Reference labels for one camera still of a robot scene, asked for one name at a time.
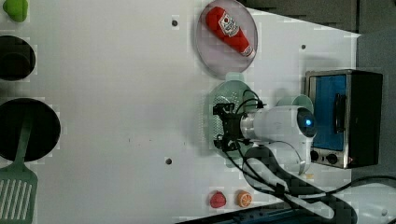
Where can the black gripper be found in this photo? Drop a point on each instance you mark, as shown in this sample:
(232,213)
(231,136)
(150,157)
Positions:
(232,135)

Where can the mint green strainer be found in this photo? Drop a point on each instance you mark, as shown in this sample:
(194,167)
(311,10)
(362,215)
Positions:
(235,90)

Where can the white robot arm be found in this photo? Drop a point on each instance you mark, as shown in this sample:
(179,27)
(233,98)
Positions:
(271,148)

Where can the toy orange slice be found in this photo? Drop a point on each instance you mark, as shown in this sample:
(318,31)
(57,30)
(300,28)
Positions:
(243,199)

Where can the small red toy strawberry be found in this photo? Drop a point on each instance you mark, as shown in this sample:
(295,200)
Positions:
(217,200)

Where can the mint green cup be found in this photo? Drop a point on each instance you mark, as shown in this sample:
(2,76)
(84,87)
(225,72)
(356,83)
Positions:
(299,100)

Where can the translucent pink round plate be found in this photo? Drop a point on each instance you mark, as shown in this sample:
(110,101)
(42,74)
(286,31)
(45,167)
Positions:
(216,55)

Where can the red ketchup bottle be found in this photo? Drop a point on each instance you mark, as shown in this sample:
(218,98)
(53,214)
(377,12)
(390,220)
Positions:
(226,29)

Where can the black toaster oven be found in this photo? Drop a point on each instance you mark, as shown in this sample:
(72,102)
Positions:
(347,107)

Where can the large black pot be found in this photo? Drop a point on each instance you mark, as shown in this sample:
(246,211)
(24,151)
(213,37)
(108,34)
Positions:
(45,132)

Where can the green slotted spatula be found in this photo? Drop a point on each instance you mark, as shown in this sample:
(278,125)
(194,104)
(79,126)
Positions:
(19,183)

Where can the small black pot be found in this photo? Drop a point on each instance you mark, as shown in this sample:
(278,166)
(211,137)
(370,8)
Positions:
(17,58)

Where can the green toy pepper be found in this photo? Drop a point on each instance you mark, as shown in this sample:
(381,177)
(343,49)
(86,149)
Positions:
(16,9)

